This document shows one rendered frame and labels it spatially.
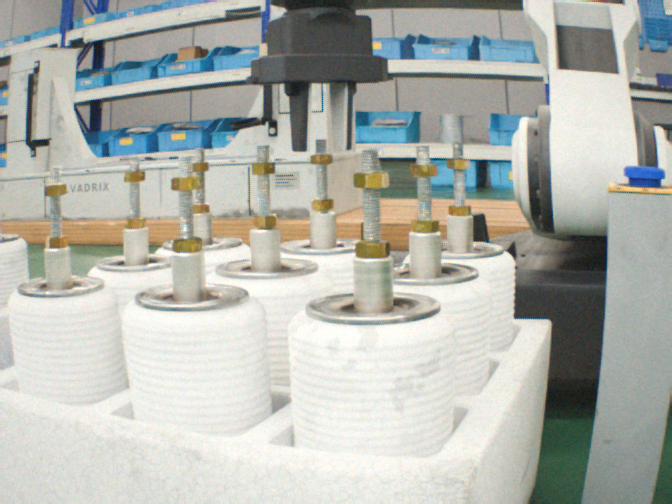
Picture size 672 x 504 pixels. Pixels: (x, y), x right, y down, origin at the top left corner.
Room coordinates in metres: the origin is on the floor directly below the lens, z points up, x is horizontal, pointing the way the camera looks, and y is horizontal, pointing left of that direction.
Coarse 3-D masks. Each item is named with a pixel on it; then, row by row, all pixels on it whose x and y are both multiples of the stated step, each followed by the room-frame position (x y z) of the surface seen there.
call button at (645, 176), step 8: (624, 168) 0.62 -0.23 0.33; (632, 168) 0.61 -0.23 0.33; (640, 168) 0.60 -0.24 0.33; (648, 168) 0.60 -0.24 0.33; (656, 168) 0.60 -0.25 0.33; (632, 176) 0.61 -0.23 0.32; (640, 176) 0.60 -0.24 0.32; (648, 176) 0.60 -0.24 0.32; (656, 176) 0.60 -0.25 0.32; (664, 176) 0.61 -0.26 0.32; (632, 184) 0.61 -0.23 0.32; (640, 184) 0.61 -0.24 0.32; (648, 184) 0.60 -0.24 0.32; (656, 184) 0.61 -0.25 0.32
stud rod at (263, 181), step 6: (258, 150) 0.64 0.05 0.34; (264, 150) 0.64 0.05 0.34; (258, 156) 0.64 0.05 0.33; (264, 156) 0.64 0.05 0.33; (258, 162) 0.64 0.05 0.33; (264, 162) 0.64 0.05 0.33; (258, 180) 0.65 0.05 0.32; (264, 180) 0.64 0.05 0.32; (258, 186) 0.65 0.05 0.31; (264, 186) 0.64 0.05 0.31; (258, 192) 0.65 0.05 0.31; (264, 192) 0.64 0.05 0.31; (258, 198) 0.65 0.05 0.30; (264, 198) 0.64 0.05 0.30; (270, 198) 0.65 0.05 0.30; (258, 204) 0.65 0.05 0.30; (264, 204) 0.64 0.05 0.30; (270, 204) 0.65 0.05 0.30; (258, 210) 0.65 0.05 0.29; (264, 210) 0.64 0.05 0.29; (270, 210) 0.65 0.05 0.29; (258, 228) 0.65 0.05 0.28; (264, 228) 0.64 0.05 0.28
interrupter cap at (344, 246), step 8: (304, 240) 0.79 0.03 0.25; (344, 240) 0.79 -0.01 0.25; (352, 240) 0.78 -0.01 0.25; (360, 240) 0.78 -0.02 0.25; (288, 248) 0.74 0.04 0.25; (296, 248) 0.74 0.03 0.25; (304, 248) 0.77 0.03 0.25; (336, 248) 0.74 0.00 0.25; (344, 248) 0.73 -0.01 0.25; (352, 248) 0.73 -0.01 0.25
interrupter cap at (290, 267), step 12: (228, 264) 0.66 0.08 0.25; (240, 264) 0.66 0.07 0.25; (288, 264) 0.66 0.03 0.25; (300, 264) 0.65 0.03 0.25; (312, 264) 0.65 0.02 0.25; (228, 276) 0.62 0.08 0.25; (240, 276) 0.61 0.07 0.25; (252, 276) 0.61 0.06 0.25; (264, 276) 0.61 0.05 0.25; (276, 276) 0.61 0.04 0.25; (288, 276) 0.62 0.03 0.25
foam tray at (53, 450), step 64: (0, 384) 0.56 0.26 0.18; (128, 384) 0.62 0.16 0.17; (512, 384) 0.56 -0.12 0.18; (0, 448) 0.52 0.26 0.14; (64, 448) 0.49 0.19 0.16; (128, 448) 0.47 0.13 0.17; (192, 448) 0.45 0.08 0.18; (256, 448) 0.46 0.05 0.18; (448, 448) 0.45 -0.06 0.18; (512, 448) 0.55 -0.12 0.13
